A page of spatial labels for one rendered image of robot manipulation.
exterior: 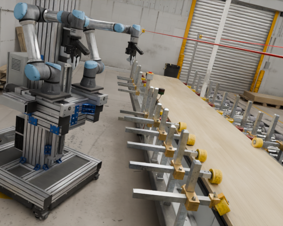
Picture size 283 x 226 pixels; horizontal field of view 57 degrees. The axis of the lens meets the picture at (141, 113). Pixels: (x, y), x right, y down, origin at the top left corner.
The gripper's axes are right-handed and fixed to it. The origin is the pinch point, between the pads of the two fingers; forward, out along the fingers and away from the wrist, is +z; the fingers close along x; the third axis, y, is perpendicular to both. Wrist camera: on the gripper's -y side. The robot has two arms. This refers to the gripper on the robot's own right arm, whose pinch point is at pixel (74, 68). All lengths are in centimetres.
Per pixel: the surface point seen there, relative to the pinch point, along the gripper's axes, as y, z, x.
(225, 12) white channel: -47, -75, -242
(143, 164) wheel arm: -66, 36, 20
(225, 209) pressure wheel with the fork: -112, 37, 25
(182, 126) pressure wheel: -65, 36, -64
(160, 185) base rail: -72, 62, -10
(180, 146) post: -81, 23, 7
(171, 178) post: -81, 44, 7
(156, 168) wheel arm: -73, 36, 16
